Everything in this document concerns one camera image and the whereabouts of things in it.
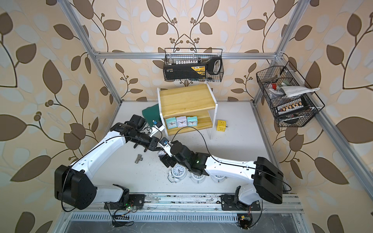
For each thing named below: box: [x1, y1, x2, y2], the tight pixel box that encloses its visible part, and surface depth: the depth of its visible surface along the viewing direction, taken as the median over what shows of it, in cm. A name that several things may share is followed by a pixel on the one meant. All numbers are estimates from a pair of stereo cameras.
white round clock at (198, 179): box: [189, 173, 207, 184], surface depth 80 cm
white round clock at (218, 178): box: [210, 174, 228, 184], surface depth 80 cm
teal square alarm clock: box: [165, 116, 178, 130], surface depth 85 cm
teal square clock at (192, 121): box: [186, 116, 198, 127], surface depth 85 cm
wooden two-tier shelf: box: [156, 81, 219, 140], surface depth 78 cm
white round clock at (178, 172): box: [167, 163, 187, 183], surface depth 82 cm
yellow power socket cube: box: [216, 119, 227, 133], surface depth 101 cm
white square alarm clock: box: [176, 116, 188, 128], surface depth 85 cm
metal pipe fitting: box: [134, 153, 144, 164], surface depth 91 cm
